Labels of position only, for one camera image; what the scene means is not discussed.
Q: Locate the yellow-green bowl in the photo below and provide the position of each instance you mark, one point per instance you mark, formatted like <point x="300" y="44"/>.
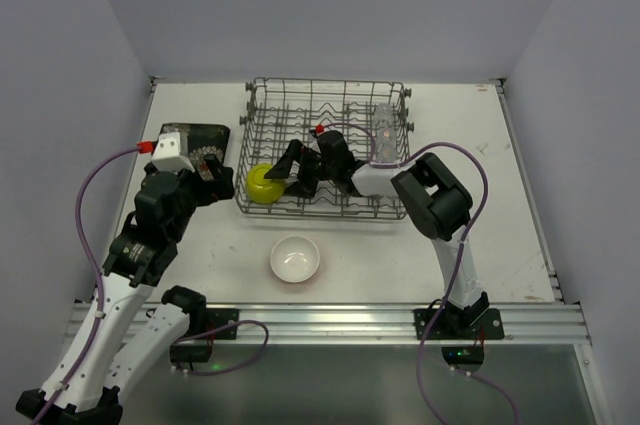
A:
<point x="261" y="190"/>

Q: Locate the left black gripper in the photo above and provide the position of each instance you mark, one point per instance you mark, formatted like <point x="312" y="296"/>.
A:
<point x="216" y="180"/>

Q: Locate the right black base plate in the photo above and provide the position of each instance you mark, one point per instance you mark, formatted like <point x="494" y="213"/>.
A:
<point x="479" y="321"/>

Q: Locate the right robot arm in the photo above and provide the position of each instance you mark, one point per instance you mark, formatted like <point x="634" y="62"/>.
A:
<point x="439" y="206"/>

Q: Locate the aluminium mounting rail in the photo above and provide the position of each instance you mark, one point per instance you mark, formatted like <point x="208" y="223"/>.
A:
<point x="394" y="324"/>

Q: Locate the orange bowl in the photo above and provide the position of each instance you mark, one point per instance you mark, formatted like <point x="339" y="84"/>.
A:
<point x="294" y="259"/>

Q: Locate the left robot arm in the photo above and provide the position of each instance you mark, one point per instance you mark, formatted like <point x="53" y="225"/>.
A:
<point x="101" y="367"/>

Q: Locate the clear glass cup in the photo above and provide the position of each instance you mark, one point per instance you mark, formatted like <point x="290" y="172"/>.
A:
<point x="385" y="136"/>
<point x="386" y="155"/>
<point x="383" y="115"/>

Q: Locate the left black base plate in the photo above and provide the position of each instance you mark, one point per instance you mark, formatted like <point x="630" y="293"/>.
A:
<point x="218" y="318"/>

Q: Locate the black floral square plate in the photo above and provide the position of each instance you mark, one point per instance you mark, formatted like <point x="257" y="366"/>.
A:
<point x="202" y="140"/>

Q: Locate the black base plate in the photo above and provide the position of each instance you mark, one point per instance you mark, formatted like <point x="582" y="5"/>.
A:
<point x="479" y="321"/>
<point x="218" y="318"/>

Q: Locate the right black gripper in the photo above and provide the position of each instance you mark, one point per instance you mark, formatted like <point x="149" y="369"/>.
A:
<point x="306" y="168"/>

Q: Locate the grey wire dish rack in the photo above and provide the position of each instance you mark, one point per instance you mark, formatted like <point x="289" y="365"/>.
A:
<point x="283" y="109"/>

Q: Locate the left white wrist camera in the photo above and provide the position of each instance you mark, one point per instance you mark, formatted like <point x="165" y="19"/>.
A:
<point x="171" y="153"/>

